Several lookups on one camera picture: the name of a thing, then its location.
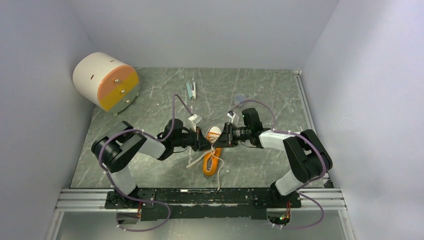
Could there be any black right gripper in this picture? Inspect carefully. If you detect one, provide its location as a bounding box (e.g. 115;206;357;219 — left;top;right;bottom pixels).
212;122;251;148

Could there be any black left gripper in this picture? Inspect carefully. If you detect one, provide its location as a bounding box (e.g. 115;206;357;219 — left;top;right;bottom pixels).
172;126;214;152

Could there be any white shoelace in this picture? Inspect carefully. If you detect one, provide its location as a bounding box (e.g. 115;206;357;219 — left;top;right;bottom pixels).
186;125;225;191

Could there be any orange canvas sneaker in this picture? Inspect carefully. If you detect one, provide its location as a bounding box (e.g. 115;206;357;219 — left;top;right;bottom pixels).
202;125;222;177

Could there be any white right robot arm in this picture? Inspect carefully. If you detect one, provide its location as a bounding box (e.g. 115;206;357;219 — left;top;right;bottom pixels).
212;107;333;207

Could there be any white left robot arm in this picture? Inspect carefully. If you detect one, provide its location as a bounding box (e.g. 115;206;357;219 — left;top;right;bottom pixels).
91;118;212;208

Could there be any small clear plastic jar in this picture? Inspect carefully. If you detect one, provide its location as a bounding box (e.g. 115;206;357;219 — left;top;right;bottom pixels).
234;94;247;105

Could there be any white orange cylinder drum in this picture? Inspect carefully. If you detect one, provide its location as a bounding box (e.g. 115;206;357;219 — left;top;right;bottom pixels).
72;52;140;116

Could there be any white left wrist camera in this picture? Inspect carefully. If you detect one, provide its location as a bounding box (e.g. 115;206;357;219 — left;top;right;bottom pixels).
188;114;203;130

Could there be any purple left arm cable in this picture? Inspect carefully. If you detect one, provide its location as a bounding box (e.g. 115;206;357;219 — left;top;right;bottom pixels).
97;93;195;233

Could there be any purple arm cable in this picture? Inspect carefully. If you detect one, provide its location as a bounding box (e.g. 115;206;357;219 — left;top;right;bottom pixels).
231;99;329;230
97;93;195;233

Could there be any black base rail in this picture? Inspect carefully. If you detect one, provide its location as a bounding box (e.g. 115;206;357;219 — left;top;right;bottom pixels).
104;187;302;221

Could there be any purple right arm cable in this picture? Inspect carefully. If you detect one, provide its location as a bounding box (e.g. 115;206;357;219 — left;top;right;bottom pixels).
231;99;329;230

